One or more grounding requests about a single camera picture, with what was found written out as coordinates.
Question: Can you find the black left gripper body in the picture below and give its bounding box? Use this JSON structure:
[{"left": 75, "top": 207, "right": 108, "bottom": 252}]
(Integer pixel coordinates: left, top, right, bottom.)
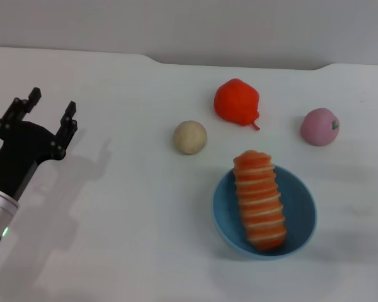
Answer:
[{"left": 0, "top": 119, "right": 67, "bottom": 202}]

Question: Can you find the orange striped bread loaf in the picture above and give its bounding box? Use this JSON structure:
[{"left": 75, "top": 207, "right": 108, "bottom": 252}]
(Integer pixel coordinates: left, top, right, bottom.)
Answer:
[{"left": 232, "top": 150, "right": 288, "bottom": 252}]

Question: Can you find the blue bowl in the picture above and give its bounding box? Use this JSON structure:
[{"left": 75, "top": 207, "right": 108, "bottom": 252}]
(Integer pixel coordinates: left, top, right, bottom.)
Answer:
[{"left": 210, "top": 163, "right": 318, "bottom": 261}]

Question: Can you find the beige round bun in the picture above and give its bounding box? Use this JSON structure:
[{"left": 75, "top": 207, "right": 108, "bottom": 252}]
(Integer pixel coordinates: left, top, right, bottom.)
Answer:
[{"left": 172, "top": 120, "right": 208, "bottom": 155}]

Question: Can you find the red toy pepper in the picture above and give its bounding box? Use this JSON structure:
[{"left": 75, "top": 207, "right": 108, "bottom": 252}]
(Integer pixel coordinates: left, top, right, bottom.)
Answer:
[{"left": 214, "top": 78, "right": 261, "bottom": 131}]

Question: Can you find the pink toy peach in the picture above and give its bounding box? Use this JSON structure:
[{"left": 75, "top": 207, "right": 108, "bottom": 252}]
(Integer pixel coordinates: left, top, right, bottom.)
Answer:
[{"left": 299, "top": 108, "right": 340, "bottom": 147}]

